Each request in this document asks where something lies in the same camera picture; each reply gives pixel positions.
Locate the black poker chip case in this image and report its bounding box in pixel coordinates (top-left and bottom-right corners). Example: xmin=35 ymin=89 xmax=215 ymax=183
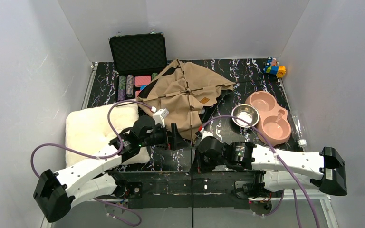
xmin=109 ymin=31 xmax=168 ymax=101

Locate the tan fabric pet tent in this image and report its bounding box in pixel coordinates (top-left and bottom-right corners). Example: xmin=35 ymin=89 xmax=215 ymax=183
xmin=137 ymin=60 xmax=235 ymax=140

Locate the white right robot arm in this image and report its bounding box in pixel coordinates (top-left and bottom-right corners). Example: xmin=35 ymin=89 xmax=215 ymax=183
xmin=190 ymin=136 xmax=348 ymax=196

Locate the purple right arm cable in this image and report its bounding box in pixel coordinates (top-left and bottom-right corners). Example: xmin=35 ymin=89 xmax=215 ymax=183
xmin=200 ymin=115 xmax=322 ymax=228

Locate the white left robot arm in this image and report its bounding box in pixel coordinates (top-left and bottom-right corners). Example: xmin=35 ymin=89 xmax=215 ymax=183
xmin=33 ymin=115 xmax=188 ymax=223

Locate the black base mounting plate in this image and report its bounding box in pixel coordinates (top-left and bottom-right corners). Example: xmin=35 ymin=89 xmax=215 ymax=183
xmin=119 ymin=170 xmax=265 ymax=210

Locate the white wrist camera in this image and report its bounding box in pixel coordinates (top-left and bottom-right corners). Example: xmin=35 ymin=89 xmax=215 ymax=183
xmin=152 ymin=107 xmax=169 ymax=127
xmin=195 ymin=126 xmax=213 ymax=143

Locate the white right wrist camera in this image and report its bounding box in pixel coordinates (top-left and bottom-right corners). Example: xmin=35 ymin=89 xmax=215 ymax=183
xmin=195 ymin=126 xmax=213 ymax=143

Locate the clear plastic water bottle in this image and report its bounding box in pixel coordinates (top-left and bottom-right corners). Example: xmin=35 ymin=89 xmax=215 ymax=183
xmin=288 ymin=110 xmax=307 ymax=150

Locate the steel bowl far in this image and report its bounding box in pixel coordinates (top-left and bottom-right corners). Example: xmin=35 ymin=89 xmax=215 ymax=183
xmin=231 ymin=104 xmax=260 ymax=128

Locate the white fluffy cushion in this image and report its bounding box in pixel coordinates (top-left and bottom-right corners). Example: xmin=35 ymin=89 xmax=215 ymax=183
xmin=65 ymin=103 xmax=139 ymax=155

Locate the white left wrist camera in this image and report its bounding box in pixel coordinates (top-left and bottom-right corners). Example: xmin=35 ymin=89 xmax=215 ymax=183
xmin=152 ymin=107 xmax=169 ymax=127

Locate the colourful toy block car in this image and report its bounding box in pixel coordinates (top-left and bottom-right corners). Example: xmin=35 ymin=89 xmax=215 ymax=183
xmin=263 ymin=57 xmax=287 ymax=78

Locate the pink double pet bowl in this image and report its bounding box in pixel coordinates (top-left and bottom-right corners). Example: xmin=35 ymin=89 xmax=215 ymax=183
xmin=245 ymin=91 xmax=291 ymax=146

